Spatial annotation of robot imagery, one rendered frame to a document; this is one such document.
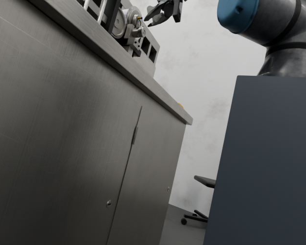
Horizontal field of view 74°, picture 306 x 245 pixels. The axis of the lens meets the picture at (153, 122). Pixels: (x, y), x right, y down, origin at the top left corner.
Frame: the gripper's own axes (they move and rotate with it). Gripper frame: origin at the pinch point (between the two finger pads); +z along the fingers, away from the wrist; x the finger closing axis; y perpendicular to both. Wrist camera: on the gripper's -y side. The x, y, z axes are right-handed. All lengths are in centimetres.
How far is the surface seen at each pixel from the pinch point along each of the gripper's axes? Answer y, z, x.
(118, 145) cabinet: -56, 22, 27
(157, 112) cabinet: -45.0, 12.8, 7.9
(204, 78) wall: 62, -21, -209
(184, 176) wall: -51, 69, -209
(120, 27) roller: -1.7, 11.1, 9.1
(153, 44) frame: 52, 9, -74
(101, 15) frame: -19.6, 9.6, 33.0
